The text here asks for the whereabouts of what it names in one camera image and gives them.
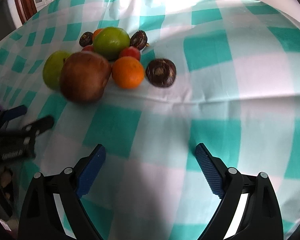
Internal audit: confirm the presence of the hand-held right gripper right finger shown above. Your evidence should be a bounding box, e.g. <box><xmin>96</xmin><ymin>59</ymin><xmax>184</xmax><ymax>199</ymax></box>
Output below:
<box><xmin>195</xmin><ymin>142</ymin><xmax>283</xmax><ymax>240</ymax></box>

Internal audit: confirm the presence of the teal white checkered tablecloth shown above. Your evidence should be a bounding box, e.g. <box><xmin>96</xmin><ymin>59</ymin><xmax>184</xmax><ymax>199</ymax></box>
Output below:
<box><xmin>0</xmin><ymin>0</ymin><xmax>300</xmax><ymax>240</ymax></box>

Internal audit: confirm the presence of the dark water chestnut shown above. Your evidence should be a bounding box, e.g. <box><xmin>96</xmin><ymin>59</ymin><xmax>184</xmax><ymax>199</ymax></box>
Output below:
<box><xmin>145</xmin><ymin>58</ymin><xmax>177</xmax><ymax>88</ymax></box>
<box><xmin>79</xmin><ymin>32</ymin><xmax>94</xmax><ymax>47</ymax></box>
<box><xmin>130</xmin><ymin>30</ymin><xmax>148</xmax><ymax>51</ymax></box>

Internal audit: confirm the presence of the green apple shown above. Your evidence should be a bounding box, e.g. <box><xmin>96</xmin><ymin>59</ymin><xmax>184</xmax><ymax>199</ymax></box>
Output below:
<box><xmin>93</xmin><ymin>27</ymin><xmax>130</xmax><ymax>60</ymax></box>
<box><xmin>42</xmin><ymin>51</ymin><xmax>72</xmax><ymax>91</ymax></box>

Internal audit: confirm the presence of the grey cabinet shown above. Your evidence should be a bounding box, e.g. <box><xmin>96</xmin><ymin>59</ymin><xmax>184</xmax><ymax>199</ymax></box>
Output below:
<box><xmin>0</xmin><ymin>0</ymin><xmax>22</xmax><ymax>48</ymax></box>

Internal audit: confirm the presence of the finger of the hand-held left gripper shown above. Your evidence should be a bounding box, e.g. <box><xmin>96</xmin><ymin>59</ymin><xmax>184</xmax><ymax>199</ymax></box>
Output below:
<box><xmin>0</xmin><ymin>105</ymin><xmax>28</xmax><ymax>132</ymax></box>
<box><xmin>0</xmin><ymin>115</ymin><xmax>55</xmax><ymax>143</ymax></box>

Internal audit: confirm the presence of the brown pear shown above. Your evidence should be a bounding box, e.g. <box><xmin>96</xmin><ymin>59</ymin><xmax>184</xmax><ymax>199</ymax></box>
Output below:
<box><xmin>59</xmin><ymin>52</ymin><xmax>112</xmax><ymax>103</ymax></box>

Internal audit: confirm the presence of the orange mandarin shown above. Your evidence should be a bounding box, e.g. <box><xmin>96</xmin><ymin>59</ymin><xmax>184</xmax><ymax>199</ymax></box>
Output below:
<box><xmin>92</xmin><ymin>29</ymin><xmax>104</xmax><ymax>42</ymax></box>
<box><xmin>112</xmin><ymin>56</ymin><xmax>145</xmax><ymax>89</ymax></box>

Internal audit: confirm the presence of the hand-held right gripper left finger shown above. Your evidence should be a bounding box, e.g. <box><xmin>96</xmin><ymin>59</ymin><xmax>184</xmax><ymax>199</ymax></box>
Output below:
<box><xmin>18</xmin><ymin>144</ymin><xmax>107</xmax><ymax>240</ymax></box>

